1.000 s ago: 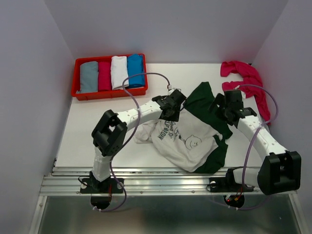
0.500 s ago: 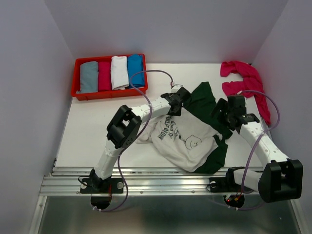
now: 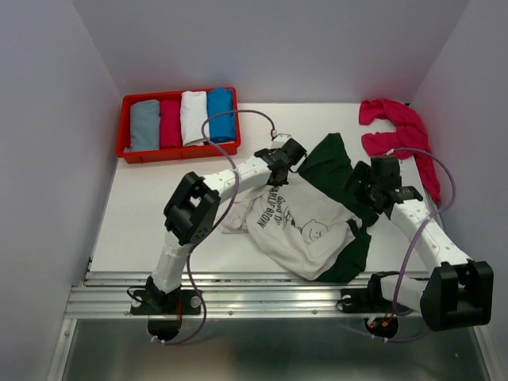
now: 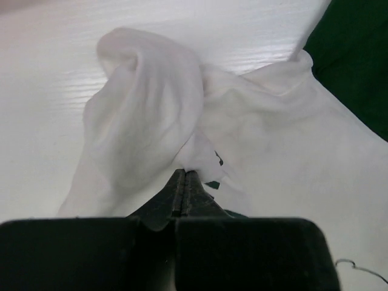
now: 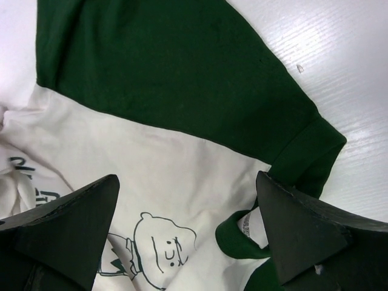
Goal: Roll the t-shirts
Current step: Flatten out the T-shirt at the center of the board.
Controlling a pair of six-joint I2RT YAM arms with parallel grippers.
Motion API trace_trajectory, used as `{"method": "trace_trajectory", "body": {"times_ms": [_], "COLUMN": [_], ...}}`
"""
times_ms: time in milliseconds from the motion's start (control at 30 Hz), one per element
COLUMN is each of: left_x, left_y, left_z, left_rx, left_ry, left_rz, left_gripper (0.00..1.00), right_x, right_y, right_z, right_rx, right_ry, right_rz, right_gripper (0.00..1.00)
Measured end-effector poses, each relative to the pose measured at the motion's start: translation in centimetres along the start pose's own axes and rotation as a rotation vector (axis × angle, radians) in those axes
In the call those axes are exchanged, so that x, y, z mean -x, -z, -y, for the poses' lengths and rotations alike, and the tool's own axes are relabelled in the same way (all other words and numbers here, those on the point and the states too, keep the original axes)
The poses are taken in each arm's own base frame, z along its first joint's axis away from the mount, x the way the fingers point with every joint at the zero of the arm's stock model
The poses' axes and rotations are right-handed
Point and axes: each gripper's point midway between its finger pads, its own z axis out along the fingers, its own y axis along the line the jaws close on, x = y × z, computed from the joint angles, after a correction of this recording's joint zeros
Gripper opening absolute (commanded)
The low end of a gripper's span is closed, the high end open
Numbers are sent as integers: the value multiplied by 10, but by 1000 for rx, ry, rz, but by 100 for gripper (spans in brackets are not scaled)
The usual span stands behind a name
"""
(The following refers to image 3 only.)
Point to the grey rolled t-shirt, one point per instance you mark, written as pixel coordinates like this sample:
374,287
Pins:
144,126

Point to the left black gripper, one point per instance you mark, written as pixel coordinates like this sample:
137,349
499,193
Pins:
279,183

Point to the magenta crumpled t-shirt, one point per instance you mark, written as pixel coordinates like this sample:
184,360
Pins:
409,138

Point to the magenta rolled t-shirt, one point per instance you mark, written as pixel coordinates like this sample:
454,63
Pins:
170,125

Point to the white rolled t-shirt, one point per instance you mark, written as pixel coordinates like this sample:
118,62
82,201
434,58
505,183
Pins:
193,113

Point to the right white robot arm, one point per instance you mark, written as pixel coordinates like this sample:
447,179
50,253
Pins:
458,291

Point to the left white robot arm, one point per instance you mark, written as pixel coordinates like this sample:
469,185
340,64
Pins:
191,211

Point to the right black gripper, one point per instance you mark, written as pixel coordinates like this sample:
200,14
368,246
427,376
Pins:
362,171

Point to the blue rolled t-shirt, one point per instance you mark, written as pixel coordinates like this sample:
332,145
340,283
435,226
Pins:
222,124

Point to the red plastic tray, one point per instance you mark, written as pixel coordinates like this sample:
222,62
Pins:
180,153

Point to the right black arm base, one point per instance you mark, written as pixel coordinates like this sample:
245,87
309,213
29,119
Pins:
377,297

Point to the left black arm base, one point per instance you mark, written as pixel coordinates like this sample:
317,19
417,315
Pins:
148,300

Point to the cream and green t-shirt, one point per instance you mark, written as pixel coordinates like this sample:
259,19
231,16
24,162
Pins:
310,226

